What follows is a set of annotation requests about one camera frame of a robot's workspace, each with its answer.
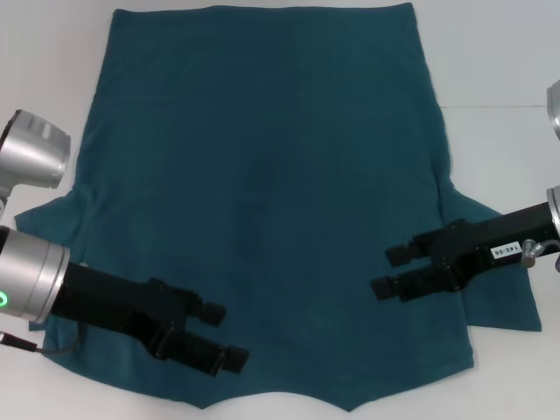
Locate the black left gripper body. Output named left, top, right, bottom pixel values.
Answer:
left=51, top=261, right=194, bottom=361

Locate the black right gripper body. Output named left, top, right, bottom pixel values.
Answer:
left=412, top=200, right=554, bottom=292

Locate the teal blue t-shirt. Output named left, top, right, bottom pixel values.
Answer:
left=12, top=2, right=545, bottom=415

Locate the silver right wrist cable connector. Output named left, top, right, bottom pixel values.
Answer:
left=519, top=237, right=560, bottom=275

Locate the dark left wrist cable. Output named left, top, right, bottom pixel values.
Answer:
left=0, top=322, right=85, bottom=354

